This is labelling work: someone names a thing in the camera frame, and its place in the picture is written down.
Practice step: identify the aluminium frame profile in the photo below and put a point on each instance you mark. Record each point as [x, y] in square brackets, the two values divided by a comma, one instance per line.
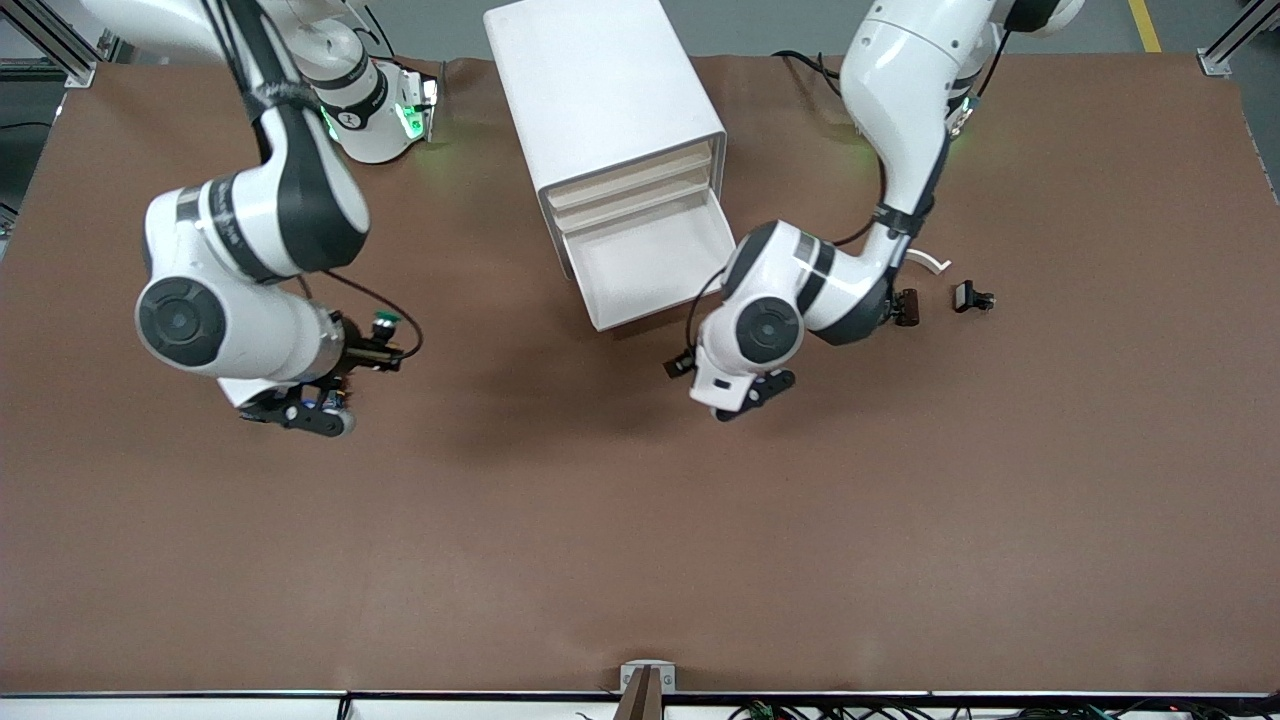
[75, 72]
[1215, 62]

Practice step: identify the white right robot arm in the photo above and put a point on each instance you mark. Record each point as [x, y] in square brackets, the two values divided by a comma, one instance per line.
[250, 220]

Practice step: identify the green push button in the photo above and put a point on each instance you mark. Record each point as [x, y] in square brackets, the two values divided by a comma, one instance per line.
[385, 321]

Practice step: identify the red push button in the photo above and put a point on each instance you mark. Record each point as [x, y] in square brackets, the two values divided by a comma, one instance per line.
[322, 402]

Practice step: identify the white drawer cabinet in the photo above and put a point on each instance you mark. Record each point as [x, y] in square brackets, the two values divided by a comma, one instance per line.
[590, 90]

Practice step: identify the white plastic drawer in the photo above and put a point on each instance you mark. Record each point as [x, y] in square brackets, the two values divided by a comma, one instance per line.
[650, 270]
[630, 178]
[635, 199]

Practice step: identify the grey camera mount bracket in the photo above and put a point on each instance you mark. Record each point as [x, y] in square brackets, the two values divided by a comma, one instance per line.
[630, 675]

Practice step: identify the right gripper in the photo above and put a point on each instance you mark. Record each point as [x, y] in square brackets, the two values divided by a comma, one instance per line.
[352, 353]

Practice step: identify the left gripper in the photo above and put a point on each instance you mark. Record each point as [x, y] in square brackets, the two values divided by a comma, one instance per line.
[671, 369]

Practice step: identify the white curved pipe clamp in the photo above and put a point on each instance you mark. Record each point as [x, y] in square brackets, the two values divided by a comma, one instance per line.
[930, 262]

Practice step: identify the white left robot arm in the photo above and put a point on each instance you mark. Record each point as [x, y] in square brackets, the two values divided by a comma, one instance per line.
[900, 80]

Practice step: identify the small black switch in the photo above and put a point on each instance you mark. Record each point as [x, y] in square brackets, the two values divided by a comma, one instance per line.
[965, 297]

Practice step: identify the white table edge rail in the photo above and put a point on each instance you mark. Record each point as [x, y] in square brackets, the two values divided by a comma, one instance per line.
[200, 705]

